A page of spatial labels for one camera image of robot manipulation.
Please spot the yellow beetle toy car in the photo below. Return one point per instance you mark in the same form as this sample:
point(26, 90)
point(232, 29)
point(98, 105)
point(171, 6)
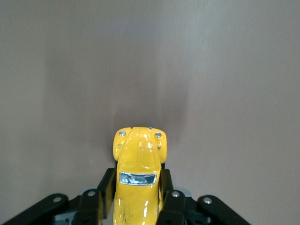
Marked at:
point(138, 152)

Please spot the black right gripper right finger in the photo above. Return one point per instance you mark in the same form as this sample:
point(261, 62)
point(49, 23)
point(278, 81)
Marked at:
point(173, 208)

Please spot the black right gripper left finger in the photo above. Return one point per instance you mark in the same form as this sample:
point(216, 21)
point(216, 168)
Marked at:
point(89, 206)

